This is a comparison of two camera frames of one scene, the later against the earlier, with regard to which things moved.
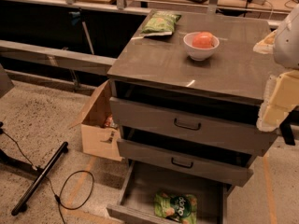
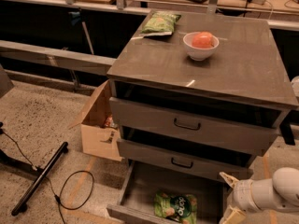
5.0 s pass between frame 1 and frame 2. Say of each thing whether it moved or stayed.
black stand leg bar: stayed
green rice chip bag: stayed
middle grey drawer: stayed
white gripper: moved
